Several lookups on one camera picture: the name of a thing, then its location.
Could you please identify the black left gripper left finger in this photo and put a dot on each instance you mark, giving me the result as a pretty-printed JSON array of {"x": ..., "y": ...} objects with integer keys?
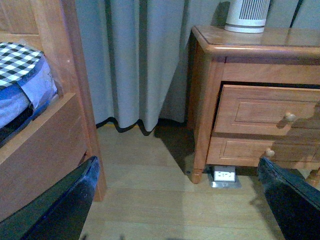
[{"x": 60, "y": 212}]

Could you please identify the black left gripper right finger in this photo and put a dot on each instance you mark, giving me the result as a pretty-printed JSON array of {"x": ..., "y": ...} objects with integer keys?
[{"x": 294, "y": 203}]

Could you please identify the wooden drawer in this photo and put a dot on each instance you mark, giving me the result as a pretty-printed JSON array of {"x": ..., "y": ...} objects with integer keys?
[
  {"x": 267, "y": 110},
  {"x": 246, "y": 152}
]

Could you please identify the floor power socket box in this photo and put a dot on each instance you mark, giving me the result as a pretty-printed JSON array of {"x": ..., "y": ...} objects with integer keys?
[{"x": 223, "y": 177}]

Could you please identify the wooden nightstand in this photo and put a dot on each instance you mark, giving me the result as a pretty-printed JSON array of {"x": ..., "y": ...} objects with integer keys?
[{"x": 278, "y": 57}]

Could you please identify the blue mattress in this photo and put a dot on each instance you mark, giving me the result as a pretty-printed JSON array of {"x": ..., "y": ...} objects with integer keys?
[{"x": 33, "y": 92}]

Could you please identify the checkered black-white cloth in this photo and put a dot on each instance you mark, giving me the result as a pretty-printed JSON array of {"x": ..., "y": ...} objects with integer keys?
[{"x": 17, "y": 62}]

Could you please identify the grey-green curtain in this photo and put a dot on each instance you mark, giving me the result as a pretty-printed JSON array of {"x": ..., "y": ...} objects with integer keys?
[{"x": 137, "y": 56}]

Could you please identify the white slatted table lamp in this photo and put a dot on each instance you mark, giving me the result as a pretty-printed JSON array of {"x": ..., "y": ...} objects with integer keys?
[{"x": 247, "y": 16}]

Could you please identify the wooden bed frame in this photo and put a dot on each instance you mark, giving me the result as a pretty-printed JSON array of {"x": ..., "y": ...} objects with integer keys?
[{"x": 65, "y": 134}]

